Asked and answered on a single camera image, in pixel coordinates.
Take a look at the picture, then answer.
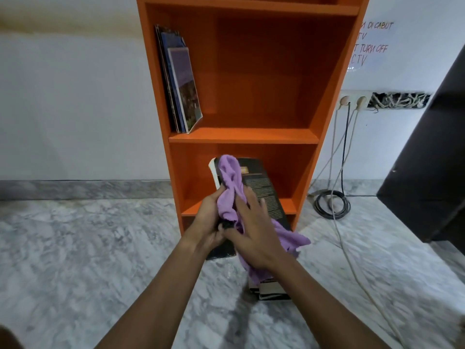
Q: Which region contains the person's left hand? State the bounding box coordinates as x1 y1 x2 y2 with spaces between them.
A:
183 184 229 253

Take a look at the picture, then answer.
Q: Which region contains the person's right hand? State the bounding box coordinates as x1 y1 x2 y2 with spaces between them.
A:
221 185 288 272

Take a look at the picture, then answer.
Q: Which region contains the black display stand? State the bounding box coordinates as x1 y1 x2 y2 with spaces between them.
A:
205 239 237 261

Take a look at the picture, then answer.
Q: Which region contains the cream red-titled cover book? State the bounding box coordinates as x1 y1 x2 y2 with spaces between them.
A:
248 274 292 301

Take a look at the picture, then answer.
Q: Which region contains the purple cleaning cloth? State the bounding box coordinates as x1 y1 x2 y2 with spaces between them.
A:
216 154 312 286

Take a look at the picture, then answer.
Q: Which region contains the green photo cover book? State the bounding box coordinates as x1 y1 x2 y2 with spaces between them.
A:
167 47 204 135

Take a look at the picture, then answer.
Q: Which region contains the dark worn comic magazine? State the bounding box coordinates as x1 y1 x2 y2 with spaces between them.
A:
155 25 179 133

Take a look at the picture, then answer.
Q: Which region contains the orange wooden bookshelf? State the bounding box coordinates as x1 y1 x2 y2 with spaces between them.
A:
135 0 371 236

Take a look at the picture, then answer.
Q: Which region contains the blue maths textbook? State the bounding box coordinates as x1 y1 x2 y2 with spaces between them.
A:
159 30 188 134

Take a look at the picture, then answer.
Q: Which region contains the person's right forearm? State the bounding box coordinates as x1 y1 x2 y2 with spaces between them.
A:
270 252 393 349

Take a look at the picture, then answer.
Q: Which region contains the person's left forearm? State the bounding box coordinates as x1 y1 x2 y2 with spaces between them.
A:
94 236 208 349

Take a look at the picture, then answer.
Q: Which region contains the person's sandalled left foot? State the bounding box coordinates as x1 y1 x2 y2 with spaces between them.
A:
0 324 25 349

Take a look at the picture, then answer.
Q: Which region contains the dark brown cabinet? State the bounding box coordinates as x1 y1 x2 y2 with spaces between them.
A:
376 45 465 255

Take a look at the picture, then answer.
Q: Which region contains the coiled black cable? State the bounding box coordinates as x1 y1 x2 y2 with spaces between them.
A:
309 105 408 349
312 102 352 221

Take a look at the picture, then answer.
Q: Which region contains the white wall socket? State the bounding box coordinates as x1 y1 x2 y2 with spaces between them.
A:
335 89 374 112

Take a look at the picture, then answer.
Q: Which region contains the white paper wall note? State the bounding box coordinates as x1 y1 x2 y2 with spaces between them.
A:
347 19 396 73

